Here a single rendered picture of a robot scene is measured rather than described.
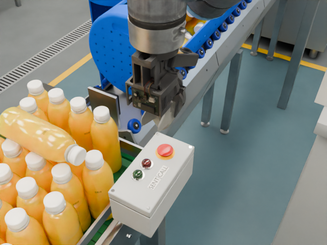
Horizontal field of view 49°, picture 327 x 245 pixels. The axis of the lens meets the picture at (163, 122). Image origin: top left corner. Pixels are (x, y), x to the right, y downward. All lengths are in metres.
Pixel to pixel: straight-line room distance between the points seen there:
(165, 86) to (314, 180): 0.63
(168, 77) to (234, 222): 1.47
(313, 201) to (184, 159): 0.50
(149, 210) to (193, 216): 1.30
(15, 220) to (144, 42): 0.41
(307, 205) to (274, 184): 1.03
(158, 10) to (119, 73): 0.65
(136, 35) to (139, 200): 0.33
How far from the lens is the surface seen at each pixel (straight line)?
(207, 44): 1.42
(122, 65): 1.14
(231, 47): 1.64
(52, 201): 0.75
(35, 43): 3.46
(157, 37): 0.55
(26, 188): 0.79
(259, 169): 2.27
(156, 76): 0.60
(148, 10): 0.53
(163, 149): 0.80
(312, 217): 1.24
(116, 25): 1.08
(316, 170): 1.08
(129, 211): 0.76
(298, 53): 2.44
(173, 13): 0.54
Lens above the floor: 1.71
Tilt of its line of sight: 44 degrees down
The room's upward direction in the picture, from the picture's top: straight up
